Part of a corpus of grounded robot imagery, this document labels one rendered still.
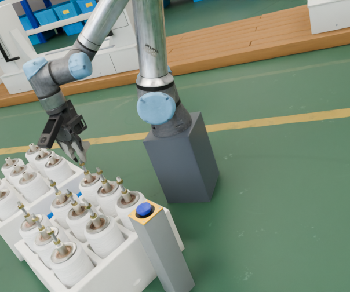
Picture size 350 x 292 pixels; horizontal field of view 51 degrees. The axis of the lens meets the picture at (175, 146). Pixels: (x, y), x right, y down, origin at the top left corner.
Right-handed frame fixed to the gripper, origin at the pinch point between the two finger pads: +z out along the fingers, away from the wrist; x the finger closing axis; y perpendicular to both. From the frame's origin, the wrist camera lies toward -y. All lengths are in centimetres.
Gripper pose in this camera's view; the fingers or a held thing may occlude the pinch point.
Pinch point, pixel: (78, 160)
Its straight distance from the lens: 128.5
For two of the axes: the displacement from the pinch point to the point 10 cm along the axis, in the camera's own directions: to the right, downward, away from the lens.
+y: 4.1, -5.7, 7.1
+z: 3.0, 8.2, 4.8
